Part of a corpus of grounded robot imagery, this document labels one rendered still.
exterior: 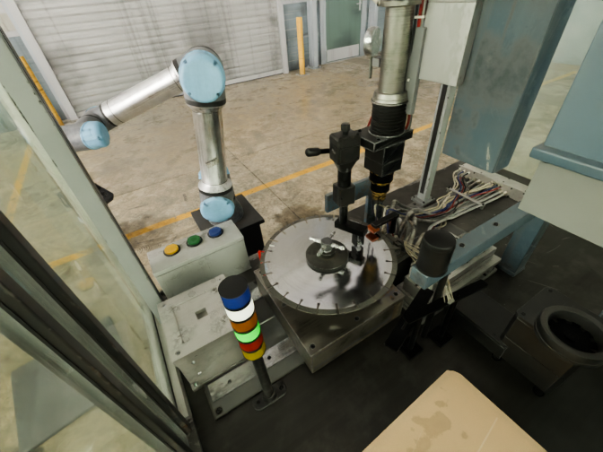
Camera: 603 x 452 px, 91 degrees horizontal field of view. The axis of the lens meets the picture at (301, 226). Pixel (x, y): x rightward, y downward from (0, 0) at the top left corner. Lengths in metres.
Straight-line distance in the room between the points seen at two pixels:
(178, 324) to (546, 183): 0.75
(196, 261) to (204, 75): 0.52
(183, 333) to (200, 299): 0.09
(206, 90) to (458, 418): 0.99
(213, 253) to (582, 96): 0.86
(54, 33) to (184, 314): 5.82
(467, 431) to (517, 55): 0.71
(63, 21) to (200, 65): 5.49
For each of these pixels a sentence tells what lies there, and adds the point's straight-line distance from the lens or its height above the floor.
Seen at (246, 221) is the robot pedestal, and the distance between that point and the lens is 1.27.
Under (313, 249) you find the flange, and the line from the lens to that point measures 0.79.
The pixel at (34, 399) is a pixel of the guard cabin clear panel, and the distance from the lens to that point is 0.35.
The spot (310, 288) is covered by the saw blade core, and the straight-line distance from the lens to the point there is 0.71.
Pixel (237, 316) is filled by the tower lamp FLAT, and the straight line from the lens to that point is 0.49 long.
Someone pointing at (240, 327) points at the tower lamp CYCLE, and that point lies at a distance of 0.52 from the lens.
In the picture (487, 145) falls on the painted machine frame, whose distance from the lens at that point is 0.63.
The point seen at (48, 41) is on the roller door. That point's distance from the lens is 6.37.
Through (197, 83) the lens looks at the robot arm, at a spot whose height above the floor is 1.32.
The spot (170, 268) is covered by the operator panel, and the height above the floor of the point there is 0.89.
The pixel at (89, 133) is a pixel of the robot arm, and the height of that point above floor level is 1.23.
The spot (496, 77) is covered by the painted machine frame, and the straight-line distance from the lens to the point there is 0.60.
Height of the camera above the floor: 1.51
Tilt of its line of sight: 39 degrees down
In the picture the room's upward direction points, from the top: 5 degrees counter-clockwise
